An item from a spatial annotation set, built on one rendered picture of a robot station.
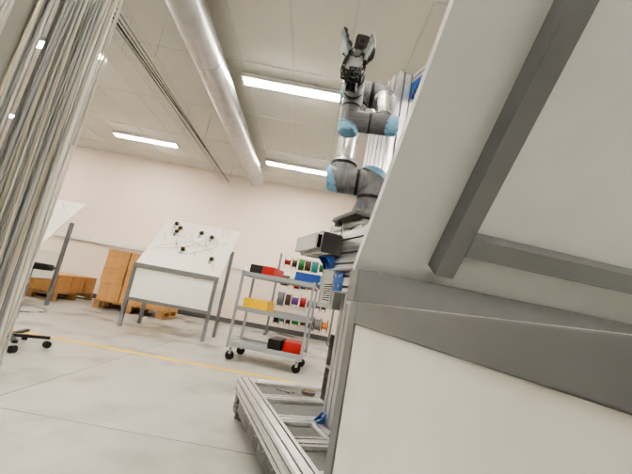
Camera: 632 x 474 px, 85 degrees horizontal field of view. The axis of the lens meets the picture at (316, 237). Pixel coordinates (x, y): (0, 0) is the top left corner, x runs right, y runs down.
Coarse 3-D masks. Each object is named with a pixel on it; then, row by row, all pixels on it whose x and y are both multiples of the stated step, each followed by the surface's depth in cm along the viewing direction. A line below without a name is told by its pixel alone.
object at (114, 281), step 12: (108, 252) 621; (120, 252) 623; (108, 264) 618; (120, 264) 619; (132, 264) 620; (108, 276) 613; (120, 276) 614; (108, 288) 611; (120, 288) 612; (96, 300) 605; (108, 300) 607; (120, 300) 608; (132, 312) 614; (168, 312) 639
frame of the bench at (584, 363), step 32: (352, 320) 64; (384, 320) 50; (416, 320) 41; (448, 320) 34; (480, 320) 30; (512, 320) 26; (448, 352) 33; (480, 352) 29; (512, 352) 26; (544, 352) 23; (576, 352) 21; (608, 352) 19; (544, 384) 22; (576, 384) 20; (608, 384) 19
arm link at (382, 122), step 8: (376, 88) 154; (384, 88) 152; (376, 96) 152; (384, 96) 146; (392, 96) 150; (376, 104) 142; (384, 104) 136; (392, 104) 142; (376, 112) 132; (384, 112) 128; (392, 112) 134; (376, 120) 125; (384, 120) 124; (392, 120) 124; (368, 128) 126; (376, 128) 126; (384, 128) 125; (392, 128) 125
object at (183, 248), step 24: (168, 240) 525; (192, 240) 529; (216, 240) 538; (144, 264) 477; (168, 264) 487; (192, 264) 493; (216, 264) 499; (144, 288) 474; (168, 288) 474; (192, 288) 475; (216, 288) 495; (120, 312) 466
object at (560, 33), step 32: (576, 0) 47; (544, 32) 50; (576, 32) 48; (544, 64) 50; (512, 96) 55; (544, 96) 52; (512, 128) 54; (480, 160) 59; (512, 160) 56; (480, 192) 59; (448, 224) 65; (480, 224) 62; (448, 256) 64; (480, 256) 65; (512, 256) 65; (544, 256) 65; (576, 256) 70; (608, 288) 70
